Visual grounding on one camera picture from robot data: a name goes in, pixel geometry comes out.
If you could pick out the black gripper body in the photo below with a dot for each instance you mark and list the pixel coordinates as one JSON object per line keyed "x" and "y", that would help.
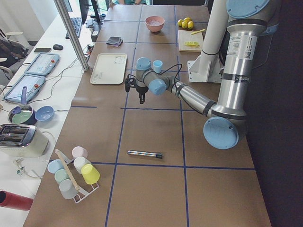
{"x": 141, "y": 89}

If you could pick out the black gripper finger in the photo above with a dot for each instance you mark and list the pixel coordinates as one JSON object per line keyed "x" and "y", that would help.
{"x": 142, "y": 98}

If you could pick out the steel muddler black tip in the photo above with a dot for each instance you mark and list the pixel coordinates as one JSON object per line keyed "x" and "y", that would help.
{"x": 146, "y": 154}

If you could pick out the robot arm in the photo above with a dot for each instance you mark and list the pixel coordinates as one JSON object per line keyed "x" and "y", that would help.
{"x": 227, "y": 54}

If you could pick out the light blue plastic cup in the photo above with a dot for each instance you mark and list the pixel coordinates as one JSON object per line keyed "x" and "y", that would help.
{"x": 157, "y": 66}

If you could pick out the clear ice cube pile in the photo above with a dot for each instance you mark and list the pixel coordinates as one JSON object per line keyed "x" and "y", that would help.
{"x": 154, "y": 22}

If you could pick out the pink upturned cup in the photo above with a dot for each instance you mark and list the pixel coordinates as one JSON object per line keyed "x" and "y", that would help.
{"x": 79, "y": 151}

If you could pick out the cream upturned cup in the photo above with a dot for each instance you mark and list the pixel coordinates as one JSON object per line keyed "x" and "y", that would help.
{"x": 79, "y": 162}

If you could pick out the yellow upturned cup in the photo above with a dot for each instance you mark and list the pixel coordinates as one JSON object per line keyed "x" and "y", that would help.
{"x": 90, "y": 174}

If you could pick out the blue upturned cup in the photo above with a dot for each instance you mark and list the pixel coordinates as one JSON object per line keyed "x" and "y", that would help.
{"x": 54, "y": 166}

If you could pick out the green upturned cup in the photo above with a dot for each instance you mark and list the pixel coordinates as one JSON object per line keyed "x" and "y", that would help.
{"x": 61, "y": 175}

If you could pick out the grey upturned cup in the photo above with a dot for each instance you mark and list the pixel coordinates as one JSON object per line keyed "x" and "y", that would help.
{"x": 67, "y": 189}

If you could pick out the cream bear serving tray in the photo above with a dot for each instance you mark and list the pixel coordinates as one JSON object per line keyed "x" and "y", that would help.
{"x": 109, "y": 69}

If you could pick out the grey folded cloth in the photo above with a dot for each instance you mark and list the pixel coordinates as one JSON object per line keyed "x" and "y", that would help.
{"x": 114, "y": 40}

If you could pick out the pink bowl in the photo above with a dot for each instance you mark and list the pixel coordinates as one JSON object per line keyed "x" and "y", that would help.
{"x": 155, "y": 28}

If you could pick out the lemon slices row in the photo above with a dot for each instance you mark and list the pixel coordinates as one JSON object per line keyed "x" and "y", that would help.
{"x": 191, "y": 43}

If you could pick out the bamboo cutting board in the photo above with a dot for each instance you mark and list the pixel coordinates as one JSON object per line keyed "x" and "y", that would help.
{"x": 184, "y": 36}

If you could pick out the black monitor stand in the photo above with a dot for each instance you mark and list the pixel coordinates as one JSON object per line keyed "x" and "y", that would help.
{"x": 96, "y": 20}

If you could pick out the whole lemon top left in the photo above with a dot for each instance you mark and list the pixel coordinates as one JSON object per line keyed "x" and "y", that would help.
{"x": 180, "y": 21}

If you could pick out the whole lemon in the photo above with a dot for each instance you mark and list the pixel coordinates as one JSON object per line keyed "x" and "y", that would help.
{"x": 190, "y": 25}
{"x": 180, "y": 21}
{"x": 187, "y": 19}
{"x": 184, "y": 25}

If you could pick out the whole lemon middle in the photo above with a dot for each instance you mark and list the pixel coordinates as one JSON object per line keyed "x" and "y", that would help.
{"x": 184, "y": 25}

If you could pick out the black keyboard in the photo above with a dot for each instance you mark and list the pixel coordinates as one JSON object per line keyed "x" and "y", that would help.
{"x": 77, "y": 25}

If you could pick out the black computer mouse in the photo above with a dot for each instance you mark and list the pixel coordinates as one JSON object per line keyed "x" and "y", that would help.
{"x": 57, "y": 47}

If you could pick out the whole lemon bottom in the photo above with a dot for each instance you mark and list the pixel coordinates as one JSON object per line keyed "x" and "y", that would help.
{"x": 190, "y": 25}

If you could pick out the whole lemon top right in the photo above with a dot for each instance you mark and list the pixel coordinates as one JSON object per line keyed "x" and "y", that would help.
{"x": 187, "y": 19}

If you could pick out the far teach pendant tablet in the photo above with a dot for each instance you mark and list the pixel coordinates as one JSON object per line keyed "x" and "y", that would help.
{"x": 43, "y": 64}

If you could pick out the teach pendant tablet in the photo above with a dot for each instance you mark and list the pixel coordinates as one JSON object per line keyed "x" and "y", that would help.
{"x": 43, "y": 64}
{"x": 33, "y": 83}

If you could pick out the yellow-green plastic knife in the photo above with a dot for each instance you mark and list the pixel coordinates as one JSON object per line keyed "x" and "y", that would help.
{"x": 196, "y": 32}

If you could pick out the blue bowl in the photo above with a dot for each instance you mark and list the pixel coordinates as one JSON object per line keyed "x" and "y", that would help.
{"x": 44, "y": 114}

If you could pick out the near teach pendant tablet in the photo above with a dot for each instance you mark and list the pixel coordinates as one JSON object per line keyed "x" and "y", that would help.
{"x": 33, "y": 83}

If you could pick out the black smartphone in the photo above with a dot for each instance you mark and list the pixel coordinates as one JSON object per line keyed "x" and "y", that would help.
{"x": 42, "y": 50}

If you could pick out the cream toaster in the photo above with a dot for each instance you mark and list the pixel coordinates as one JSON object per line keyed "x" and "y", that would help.
{"x": 22, "y": 140}

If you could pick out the red cylinder bottle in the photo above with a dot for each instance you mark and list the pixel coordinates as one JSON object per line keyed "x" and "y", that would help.
{"x": 15, "y": 201}

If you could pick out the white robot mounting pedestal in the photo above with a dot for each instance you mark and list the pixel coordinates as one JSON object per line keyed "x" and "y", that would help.
{"x": 206, "y": 68}

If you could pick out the aluminium frame post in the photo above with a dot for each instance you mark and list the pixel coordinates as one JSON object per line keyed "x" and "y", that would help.
{"x": 60, "y": 5}

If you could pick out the saucepan with purple handle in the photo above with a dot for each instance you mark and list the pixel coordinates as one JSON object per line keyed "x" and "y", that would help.
{"x": 23, "y": 113}

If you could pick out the white wire cup rack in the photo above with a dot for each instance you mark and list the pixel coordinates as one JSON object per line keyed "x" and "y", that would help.
{"x": 84, "y": 189}

